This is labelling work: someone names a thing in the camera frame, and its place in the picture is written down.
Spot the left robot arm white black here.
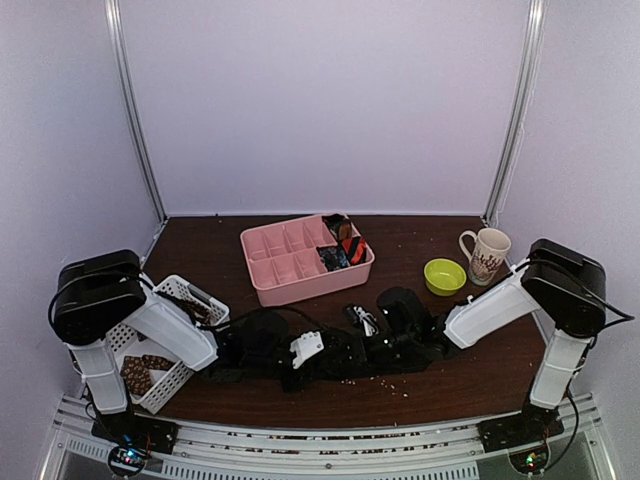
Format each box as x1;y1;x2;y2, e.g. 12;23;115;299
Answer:
47;249;349;444

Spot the rolled blue patterned tie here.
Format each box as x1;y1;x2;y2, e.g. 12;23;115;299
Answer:
316;245;350;272

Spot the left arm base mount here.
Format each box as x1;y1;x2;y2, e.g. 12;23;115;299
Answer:
91;415;179;454

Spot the rolled orange black tie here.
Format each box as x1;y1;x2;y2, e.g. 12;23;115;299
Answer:
340;236;367;266

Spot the black necktie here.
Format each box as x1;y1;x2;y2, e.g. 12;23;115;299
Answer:
280;347;444;393

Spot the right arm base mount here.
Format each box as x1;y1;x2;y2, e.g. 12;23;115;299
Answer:
477;411;565;453

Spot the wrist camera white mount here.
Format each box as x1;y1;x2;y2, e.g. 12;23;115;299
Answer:
343;304;380;337
289;331;324;370

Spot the right aluminium frame post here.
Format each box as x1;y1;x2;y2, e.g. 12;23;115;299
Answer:
483;0;547;225

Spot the rolled brown tie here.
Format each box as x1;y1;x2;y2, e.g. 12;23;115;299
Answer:
321;214;353;242

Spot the pink divided organizer tray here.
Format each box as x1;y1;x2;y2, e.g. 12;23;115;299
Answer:
240;214;375;307

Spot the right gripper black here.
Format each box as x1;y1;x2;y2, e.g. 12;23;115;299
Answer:
328;327;417;373

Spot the aluminium front rail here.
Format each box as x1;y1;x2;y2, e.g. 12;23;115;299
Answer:
36;395;619;479

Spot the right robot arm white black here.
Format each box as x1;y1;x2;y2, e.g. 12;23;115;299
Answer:
364;239;617;442

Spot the brown patterned necktie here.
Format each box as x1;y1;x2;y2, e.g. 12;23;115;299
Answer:
120;296;210;396

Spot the white patterned mug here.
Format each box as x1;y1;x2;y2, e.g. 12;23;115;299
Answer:
458;227;512;286

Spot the left aluminium frame post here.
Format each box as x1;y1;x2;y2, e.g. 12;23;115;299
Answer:
104;0;168;223

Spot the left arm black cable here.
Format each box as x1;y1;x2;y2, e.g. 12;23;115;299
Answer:
48;264;326;346

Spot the aluminium frame post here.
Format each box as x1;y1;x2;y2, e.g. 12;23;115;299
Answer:
104;0;168;223
483;0;547;225

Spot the white perforated plastic basket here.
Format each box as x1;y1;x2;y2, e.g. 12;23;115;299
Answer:
106;275;229;414

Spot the green plastic bowl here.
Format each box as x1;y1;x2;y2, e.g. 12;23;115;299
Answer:
423;258;467;297

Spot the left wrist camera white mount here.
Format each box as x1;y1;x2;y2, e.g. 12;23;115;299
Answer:
289;331;324;370

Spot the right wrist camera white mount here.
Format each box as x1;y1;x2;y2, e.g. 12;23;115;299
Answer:
343;304;380;337

